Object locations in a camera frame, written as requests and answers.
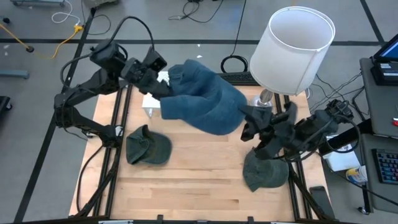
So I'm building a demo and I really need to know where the grey side table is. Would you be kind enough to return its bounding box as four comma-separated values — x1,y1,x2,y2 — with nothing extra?
359,57,398,215

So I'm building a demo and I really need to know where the white wipes canister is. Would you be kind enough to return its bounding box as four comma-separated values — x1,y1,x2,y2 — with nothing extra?
345,165,368,184

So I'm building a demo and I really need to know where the white cable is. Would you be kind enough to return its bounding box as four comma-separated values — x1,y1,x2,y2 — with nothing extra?
51,0,81,26

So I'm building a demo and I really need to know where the green denim baseball cap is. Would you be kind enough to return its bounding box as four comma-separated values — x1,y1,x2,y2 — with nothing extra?
125,124,173,166
242,148,290,193

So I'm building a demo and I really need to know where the black aluminium table frame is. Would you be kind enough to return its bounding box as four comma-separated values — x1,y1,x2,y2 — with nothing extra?
68,74,340,224

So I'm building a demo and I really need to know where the black rectangular pad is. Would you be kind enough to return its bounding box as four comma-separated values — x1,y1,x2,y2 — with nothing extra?
309,185,335,218

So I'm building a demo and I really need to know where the thin black floor cable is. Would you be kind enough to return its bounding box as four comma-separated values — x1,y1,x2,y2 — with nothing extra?
167,0,224,24

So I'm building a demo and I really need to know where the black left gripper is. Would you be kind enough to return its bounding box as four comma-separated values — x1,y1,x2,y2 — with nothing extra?
120,57,174,101

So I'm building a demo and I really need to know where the silver table lamp white shade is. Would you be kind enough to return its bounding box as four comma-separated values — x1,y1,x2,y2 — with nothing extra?
248,6,336,108

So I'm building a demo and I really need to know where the coiled black cable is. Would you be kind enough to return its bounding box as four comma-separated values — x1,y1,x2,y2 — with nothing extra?
220,0,249,74

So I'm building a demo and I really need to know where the black keyboard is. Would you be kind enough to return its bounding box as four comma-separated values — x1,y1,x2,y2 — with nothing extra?
217,71,259,86

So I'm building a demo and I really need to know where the black laptop computer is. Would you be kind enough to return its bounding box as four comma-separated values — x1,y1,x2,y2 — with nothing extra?
371,32,398,86

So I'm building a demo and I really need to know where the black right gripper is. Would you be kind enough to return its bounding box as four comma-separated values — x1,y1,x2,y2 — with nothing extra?
239,102,299,147

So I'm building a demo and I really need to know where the yellow extension cable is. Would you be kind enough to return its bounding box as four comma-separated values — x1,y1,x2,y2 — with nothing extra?
0,23,84,60

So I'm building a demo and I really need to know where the grey stand foot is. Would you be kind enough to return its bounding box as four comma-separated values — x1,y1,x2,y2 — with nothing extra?
0,70,30,80

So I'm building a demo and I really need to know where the black power cable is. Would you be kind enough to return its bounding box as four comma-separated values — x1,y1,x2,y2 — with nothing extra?
310,73,363,103

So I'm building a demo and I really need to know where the backlit colourful keyboard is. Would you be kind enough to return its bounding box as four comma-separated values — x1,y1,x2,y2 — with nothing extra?
371,148,398,185

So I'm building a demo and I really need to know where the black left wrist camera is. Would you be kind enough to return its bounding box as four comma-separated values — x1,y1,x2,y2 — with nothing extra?
142,46,169,74

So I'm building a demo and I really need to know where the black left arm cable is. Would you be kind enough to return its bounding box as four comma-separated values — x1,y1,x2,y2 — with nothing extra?
60,15,156,91

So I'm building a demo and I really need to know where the white box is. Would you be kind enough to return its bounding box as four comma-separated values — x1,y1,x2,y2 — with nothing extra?
322,142,361,172

